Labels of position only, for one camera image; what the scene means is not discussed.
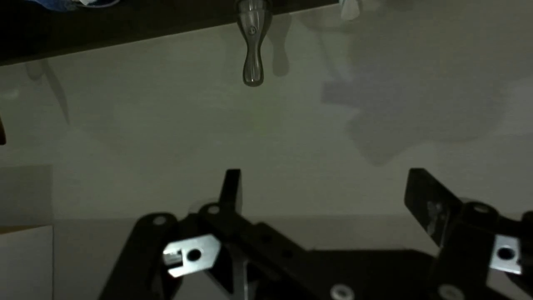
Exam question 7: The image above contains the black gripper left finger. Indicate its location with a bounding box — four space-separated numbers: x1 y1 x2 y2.
98 167 313 300

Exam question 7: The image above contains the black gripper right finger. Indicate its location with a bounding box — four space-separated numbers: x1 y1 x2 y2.
403 167 533 300

